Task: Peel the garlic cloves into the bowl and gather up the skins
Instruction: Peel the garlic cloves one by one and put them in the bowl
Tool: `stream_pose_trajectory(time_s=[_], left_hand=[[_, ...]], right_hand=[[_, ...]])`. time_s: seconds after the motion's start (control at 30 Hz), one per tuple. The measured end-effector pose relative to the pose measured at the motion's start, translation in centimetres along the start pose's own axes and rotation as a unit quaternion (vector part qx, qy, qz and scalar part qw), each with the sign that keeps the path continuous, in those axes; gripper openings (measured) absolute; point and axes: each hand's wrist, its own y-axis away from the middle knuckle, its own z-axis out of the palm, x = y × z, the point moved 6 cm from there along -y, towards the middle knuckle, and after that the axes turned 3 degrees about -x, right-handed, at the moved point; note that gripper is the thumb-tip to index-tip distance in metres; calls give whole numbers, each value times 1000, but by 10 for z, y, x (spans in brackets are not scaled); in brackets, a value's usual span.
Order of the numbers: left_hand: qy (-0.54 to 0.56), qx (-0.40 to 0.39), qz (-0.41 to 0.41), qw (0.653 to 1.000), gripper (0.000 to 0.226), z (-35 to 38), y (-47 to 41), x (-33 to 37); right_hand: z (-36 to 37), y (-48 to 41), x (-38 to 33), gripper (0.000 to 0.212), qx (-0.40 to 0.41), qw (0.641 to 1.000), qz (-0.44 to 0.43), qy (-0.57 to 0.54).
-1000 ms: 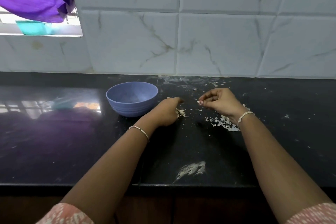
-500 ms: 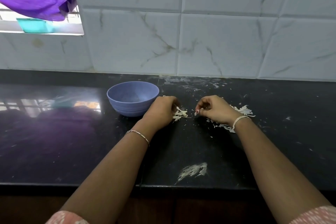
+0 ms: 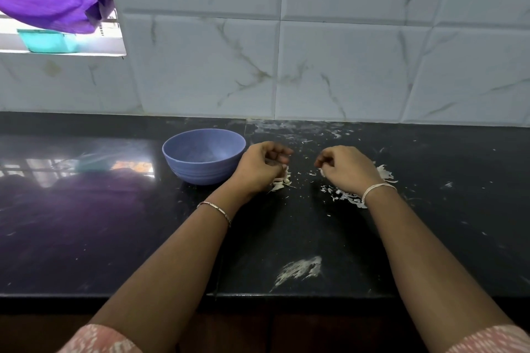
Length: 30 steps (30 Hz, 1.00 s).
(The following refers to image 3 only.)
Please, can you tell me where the person's right hand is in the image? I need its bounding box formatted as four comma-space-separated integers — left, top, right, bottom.
314, 145, 387, 200

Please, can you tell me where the person's left hand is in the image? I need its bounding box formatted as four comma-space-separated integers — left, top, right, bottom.
226, 141, 294, 200

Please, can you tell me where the person's right forearm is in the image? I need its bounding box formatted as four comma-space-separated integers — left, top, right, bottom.
362, 186, 516, 343

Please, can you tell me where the person's left forearm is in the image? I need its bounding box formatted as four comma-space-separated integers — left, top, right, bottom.
89, 187, 243, 343

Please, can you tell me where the pile of white garlic peels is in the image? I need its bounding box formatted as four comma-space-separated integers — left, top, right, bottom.
319, 164, 399, 210
268, 164, 297, 194

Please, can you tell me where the white thread wristband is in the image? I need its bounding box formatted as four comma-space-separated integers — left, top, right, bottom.
361, 183, 398, 207

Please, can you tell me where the blue plastic bowl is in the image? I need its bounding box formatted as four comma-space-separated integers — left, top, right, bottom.
162, 129, 247, 186

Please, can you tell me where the pink patterned right sleeve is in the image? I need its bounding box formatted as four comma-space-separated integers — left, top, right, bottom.
445, 325, 530, 353

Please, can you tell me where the pink patterned sleeve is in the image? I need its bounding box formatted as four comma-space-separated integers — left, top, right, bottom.
445, 325, 530, 353
57, 324, 143, 353

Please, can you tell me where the teal plastic container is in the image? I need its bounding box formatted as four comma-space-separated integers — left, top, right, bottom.
17, 28, 80, 54

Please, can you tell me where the pink patterned left sleeve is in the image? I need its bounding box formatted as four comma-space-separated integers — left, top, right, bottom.
57, 324, 143, 353

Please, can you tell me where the thin metal bracelet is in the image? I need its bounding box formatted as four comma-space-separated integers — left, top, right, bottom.
196, 201, 232, 228

